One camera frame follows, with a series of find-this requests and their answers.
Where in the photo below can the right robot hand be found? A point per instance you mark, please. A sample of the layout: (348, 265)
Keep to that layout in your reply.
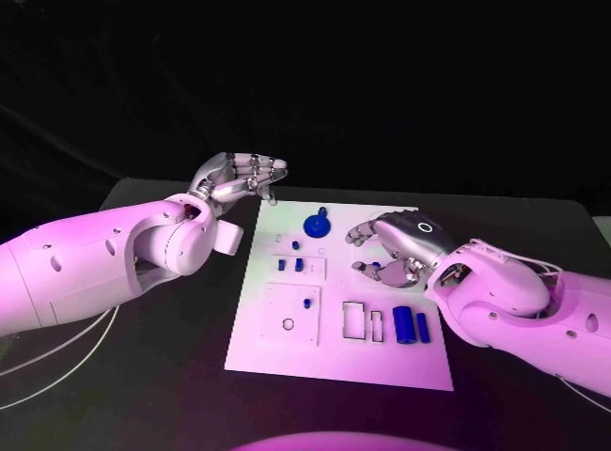
(417, 239)

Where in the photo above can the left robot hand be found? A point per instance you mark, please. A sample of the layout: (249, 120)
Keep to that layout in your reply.
(234, 176)

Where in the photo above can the blue plug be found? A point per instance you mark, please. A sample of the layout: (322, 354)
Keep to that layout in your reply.
(299, 264)
(283, 265)

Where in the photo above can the thin blue cylinder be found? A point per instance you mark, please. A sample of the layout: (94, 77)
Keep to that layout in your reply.
(422, 327)

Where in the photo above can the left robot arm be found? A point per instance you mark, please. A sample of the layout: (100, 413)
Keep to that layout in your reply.
(81, 264)

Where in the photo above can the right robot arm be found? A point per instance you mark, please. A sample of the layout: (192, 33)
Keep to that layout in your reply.
(538, 317)

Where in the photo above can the white task board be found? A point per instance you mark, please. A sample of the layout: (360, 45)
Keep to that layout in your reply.
(335, 359)

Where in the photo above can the blue gear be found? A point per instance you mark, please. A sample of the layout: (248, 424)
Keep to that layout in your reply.
(316, 226)

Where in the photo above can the large blue cylinder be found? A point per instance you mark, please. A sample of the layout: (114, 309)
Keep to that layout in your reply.
(404, 324)

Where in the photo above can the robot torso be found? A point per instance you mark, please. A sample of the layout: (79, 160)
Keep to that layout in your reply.
(335, 444)

